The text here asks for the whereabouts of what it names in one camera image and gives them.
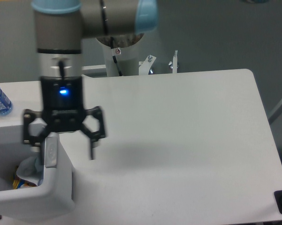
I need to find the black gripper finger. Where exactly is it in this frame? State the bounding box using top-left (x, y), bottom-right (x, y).
top-left (80, 106), bottom-right (107, 160)
top-left (23, 109), bottom-right (53, 165)

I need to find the crushed clear plastic bottle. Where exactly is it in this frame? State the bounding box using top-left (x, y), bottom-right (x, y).
top-left (16, 157), bottom-right (44, 186)

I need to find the colourful snack wrapper in bin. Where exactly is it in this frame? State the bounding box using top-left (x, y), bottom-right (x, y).
top-left (12, 166), bottom-right (37, 189)

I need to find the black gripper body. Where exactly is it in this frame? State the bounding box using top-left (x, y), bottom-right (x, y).
top-left (40, 76), bottom-right (86, 133)

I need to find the black cable on pedestal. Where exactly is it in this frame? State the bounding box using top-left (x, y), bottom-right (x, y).
top-left (109, 36), bottom-right (123, 76)

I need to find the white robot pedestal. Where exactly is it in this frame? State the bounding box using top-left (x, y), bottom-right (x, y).
top-left (96, 33), bottom-right (144, 77)

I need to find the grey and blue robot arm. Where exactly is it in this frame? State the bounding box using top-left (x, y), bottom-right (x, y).
top-left (23, 0), bottom-right (158, 163)

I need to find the white bracket with wing bolt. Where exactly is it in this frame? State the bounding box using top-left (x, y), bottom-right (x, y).
top-left (168, 50), bottom-right (179, 74)

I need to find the white trash can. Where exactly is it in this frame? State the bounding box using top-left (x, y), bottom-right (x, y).
top-left (0, 121), bottom-right (75, 222)

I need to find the white mounting bracket right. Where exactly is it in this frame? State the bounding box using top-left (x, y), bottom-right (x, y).
top-left (139, 55), bottom-right (157, 75)

